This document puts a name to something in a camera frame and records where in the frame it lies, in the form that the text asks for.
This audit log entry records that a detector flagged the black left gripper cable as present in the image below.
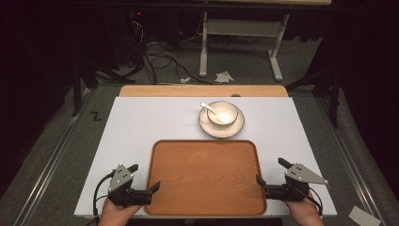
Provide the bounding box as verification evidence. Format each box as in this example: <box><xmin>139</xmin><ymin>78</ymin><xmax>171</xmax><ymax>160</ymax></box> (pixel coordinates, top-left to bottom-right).
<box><xmin>91</xmin><ymin>170</ymin><xmax>118</xmax><ymax>226</ymax></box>

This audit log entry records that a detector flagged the person's right hand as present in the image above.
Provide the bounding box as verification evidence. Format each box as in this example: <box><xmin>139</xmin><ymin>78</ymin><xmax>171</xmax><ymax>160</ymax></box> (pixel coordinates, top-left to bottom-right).
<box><xmin>284</xmin><ymin>191</ymin><xmax>326</xmax><ymax>226</ymax></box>

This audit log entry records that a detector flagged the black metal stand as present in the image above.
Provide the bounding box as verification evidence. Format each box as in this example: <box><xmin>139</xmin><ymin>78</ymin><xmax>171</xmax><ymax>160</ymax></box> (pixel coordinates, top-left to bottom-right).
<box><xmin>285</xmin><ymin>69</ymin><xmax>343</xmax><ymax>128</ymax></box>
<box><xmin>71</xmin><ymin>59</ymin><xmax>136</xmax><ymax>118</ymax></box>

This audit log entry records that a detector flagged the white table cover sheet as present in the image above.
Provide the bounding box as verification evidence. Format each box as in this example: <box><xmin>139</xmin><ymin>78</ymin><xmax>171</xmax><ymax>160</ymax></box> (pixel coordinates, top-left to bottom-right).
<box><xmin>73</xmin><ymin>96</ymin><xmax>338</xmax><ymax>218</ymax></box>

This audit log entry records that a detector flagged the white desk frame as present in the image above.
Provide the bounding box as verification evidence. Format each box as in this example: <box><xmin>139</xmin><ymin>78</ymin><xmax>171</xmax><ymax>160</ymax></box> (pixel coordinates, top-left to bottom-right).
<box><xmin>194</xmin><ymin>0</ymin><xmax>333</xmax><ymax>83</ymax></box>

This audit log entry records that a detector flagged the aluminium floor rail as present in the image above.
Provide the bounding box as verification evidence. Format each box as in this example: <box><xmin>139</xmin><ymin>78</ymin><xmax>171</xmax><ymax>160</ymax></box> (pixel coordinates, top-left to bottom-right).
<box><xmin>314</xmin><ymin>96</ymin><xmax>387</xmax><ymax>226</ymax></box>
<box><xmin>12</xmin><ymin>90</ymin><xmax>95</xmax><ymax>226</ymax></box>

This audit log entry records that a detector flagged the tangle of black floor cables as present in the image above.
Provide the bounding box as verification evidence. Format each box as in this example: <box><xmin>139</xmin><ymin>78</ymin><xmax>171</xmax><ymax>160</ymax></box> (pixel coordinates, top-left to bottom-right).
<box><xmin>130</xmin><ymin>18</ymin><xmax>215</xmax><ymax>86</ymax></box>

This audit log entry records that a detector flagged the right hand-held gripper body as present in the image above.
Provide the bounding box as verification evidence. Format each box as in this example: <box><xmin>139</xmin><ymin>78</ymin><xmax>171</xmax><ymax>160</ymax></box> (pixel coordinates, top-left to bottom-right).
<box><xmin>264</xmin><ymin>163</ymin><xmax>329</xmax><ymax>202</ymax></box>

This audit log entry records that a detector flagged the white bowl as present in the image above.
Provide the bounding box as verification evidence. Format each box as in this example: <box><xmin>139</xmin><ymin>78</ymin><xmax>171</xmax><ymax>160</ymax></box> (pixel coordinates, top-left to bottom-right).
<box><xmin>206</xmin><ymin>101</ymin><xmax>239</xmax><ymax>127</ymax></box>

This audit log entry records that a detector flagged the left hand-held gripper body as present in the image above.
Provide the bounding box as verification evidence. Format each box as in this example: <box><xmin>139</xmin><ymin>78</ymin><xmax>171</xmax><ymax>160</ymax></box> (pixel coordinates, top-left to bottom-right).
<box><xmin>107</xmin><ymin>163</ymin><xmax>153</xmax><ymax>208</ymax></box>

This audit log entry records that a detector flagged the white plate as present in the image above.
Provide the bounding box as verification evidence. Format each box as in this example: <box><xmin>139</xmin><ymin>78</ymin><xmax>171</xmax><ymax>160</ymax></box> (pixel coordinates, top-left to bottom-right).
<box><xmin>198</xmin><ymin>102</ymin><xmax>246</xmax><ymax>139</ymax></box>

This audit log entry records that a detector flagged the wooden tray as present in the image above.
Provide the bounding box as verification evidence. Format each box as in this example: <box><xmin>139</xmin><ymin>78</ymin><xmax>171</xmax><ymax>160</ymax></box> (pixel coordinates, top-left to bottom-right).
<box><xmin>144</xmin><ymin>139</ymin><xmax>267</xmax><ymax>217</ymax></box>

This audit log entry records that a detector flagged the white paper sheet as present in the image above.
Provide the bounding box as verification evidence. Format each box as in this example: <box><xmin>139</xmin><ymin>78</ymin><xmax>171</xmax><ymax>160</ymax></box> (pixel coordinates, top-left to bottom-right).
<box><xmin>348</xmin><ymin>205</ymin><xmax>382</xmax><ymax>226</ymax></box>

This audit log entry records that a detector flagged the white spoon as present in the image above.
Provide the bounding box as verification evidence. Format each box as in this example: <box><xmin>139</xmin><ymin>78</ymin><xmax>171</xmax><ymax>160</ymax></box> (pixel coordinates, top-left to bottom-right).
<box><xmin>199</xmin><ymin>102</ymin><xmax>231</xmax><ymax>124</ymax></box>

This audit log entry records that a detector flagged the person's left hand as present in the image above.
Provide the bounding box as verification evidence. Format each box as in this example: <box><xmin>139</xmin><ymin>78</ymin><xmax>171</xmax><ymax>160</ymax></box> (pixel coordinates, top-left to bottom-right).
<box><xmin>97</xmin><ymin>197</ymin><xmax>143</xmax><ymax>226</ymax></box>

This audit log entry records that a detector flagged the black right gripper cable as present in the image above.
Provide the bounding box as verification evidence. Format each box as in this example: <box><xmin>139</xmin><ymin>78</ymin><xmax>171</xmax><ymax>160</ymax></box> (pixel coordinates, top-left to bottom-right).
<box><xmin>291</xmin><ymin>185</ymin><xmax>325</xmax><ymax>218</ymax></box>

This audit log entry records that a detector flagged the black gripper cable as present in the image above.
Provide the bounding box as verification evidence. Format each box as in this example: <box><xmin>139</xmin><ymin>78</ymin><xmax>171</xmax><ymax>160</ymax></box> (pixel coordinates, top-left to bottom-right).
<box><xmin>291</xmin><ymin>185</ymin><xmax>325</xmax><ymax>218</ymax></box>
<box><xmin>91</xmin><ymin>170</ymin><xmax>118</xmax><ymax>226</ymax></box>

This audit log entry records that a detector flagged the large crumpled white tissue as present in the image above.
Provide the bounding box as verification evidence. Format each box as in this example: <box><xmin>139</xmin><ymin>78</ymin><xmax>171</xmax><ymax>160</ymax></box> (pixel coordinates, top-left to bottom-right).
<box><xmin>215</xmin><ymin>71</ymin><xmax>234</xmax><ymax>84</ymax></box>

